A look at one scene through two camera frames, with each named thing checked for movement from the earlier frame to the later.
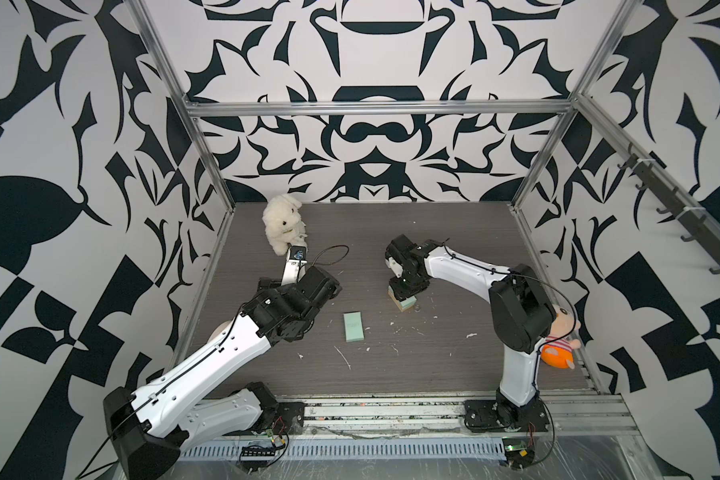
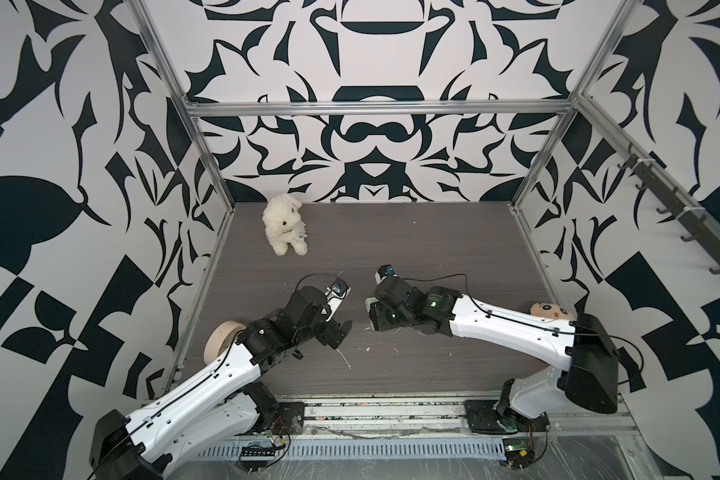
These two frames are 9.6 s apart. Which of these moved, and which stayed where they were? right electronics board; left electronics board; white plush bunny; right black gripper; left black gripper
Moved: right black gripper; left black gripper
Stayed: white plush bunny; left electronics board; right electronics board
